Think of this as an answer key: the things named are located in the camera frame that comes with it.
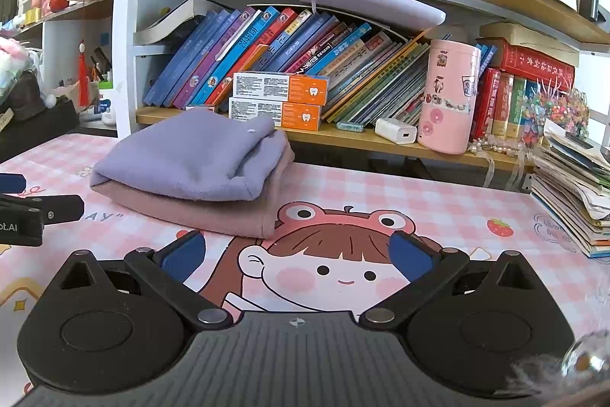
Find white and wooden bookshelf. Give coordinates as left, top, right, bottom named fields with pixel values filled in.
left=112, top=0, right=610, bottom=193

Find dark bag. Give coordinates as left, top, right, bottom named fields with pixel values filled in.
left=0, top=71, right=79, bottom=162

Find stack of notebooks and booklets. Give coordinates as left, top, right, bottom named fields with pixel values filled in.
left=529, top=121, right=610, bottom=260

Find colourful bead ornament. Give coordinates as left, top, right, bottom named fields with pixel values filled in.
left=522, top=78, right=592, bottom=145

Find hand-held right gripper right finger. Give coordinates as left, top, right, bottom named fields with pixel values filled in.
left=358, top=230, right=531, bottom=332

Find curved open book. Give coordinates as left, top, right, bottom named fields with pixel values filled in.
left=133, top=0, right=225, bottom=46

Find small black device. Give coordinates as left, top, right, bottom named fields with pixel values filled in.
left=579, top=0, right=602, bottom=23

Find pink checked cartoon desk mat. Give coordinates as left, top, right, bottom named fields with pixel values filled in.
left=0, top=131, right=610, bottom=394

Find thick red upright book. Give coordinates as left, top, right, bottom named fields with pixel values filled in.
left=472, top=68, right=501, bottom=141
left=493, top=73, right=516, bottom=141

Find white charger plug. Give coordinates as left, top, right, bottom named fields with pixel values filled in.
left=374, top=117, right=419, bottom=145

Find clear ribbon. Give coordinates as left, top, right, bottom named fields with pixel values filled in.
left=479, top=150, right=531, bottom=193

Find thick red book lying flat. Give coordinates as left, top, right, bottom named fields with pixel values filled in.
left=496, top=40, right=577, bottom=90

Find pink cylindrical tin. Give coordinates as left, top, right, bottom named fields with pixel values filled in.
left=417, top=38, right=482, bottom=155

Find orange and white box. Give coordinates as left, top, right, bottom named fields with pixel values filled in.
left=229, top=97, right=322, bottom=132
left=233, top=72, right=329, bottom=106

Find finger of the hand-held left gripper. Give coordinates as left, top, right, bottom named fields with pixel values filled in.
left=0, top=194, right=85, bottom=225
left=0, top=173, right=26, bottom=194

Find pearl bead strand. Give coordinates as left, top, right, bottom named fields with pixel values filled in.
left=469, top=137, right=521, bottom=156

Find tan book lying flat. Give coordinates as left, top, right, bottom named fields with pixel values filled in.
left=479, top=23, right=580, bottom=67

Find thick green upright book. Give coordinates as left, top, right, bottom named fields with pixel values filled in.
left=507, top=78, right=529, bottom=142

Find purple and pink sweater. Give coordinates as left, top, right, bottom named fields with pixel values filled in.
left=90, top=108, right=296, bottom=239

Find white bottle with blue label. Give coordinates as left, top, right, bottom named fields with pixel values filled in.
left=98, top=82, right=118, bottom=125

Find silver bell with white fluff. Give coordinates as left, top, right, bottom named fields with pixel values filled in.
left=505, top=333, right=610, bottom=394

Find row of colourful leaning books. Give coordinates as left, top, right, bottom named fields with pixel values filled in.
left=143, top=5, right=496, bottom=126

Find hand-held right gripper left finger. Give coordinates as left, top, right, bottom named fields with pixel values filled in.
left=59, top=230, right=234, bottom=332

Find white side shelf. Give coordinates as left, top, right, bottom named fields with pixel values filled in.
left=40, top=0, right=118, bottom=137

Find red tassel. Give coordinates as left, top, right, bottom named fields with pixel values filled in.
left=77, top=40, right=92, bottom=107

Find pastel fluffy plush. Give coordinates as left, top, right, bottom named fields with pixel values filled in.
left=0, top=37, right=41, bottom=103

